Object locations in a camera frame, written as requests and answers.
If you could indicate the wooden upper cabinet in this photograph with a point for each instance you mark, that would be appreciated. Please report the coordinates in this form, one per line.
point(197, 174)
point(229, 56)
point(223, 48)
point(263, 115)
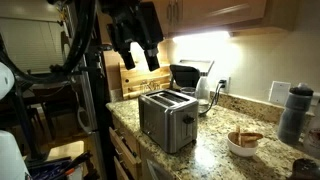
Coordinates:
point(216, 11)

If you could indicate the blue tool clutter pile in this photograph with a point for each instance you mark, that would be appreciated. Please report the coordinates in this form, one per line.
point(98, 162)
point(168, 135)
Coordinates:
point(56, 166)

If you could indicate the black stereo camera bar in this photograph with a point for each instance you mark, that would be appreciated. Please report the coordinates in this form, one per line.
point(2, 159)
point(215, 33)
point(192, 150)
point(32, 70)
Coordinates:
point(103, 47)

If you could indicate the wooden drawer cabinet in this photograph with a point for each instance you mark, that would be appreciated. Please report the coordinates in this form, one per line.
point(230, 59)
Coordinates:
point(126, 150)

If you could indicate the stainless steel two-slot toaster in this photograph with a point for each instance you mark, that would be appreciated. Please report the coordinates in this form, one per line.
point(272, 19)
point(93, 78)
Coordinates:
point(163, 123)

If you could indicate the clear glass measuring cup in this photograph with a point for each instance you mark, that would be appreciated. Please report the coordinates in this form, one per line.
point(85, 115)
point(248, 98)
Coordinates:
point(188, 91)

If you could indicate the white wall outlet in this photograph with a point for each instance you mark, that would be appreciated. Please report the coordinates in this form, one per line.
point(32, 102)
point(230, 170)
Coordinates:
point(227, 85)

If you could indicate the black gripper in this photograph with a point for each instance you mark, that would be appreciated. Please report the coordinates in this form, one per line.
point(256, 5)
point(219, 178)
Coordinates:
point(140, 26)

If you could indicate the dark dining chair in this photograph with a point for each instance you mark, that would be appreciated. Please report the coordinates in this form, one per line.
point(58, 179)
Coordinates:
point(56, 106)

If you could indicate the stainless steel refrigerator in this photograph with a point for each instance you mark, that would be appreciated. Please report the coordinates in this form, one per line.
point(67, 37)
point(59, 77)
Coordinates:
point(87, 100)

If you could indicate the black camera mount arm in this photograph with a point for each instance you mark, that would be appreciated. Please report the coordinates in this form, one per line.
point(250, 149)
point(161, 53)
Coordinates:
point(56, 71)

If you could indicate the white window blinds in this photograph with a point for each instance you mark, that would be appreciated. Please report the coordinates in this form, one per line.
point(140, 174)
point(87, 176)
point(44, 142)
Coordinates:
point(30, 46)

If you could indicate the black vertical stand pole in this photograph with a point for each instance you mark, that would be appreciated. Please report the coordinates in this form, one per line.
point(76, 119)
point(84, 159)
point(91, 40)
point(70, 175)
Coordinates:
point(101, 100)

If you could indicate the wooden cutting board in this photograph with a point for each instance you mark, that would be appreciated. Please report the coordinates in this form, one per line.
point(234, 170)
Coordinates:
point(140, 83)

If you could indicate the black coffee maker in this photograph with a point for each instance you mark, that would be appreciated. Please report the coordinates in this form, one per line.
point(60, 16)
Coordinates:
point(185, 75)

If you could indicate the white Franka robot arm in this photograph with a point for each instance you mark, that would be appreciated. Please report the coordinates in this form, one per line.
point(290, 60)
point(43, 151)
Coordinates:
point(5, 80)

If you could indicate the grey water bottle black cap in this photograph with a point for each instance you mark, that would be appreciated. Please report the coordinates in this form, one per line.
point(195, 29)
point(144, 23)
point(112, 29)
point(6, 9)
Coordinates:
point(295, 113)

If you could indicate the white ceramic bowl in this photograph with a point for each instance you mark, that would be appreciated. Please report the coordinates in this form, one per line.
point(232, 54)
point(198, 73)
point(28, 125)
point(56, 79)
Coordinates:
point(241, 150)

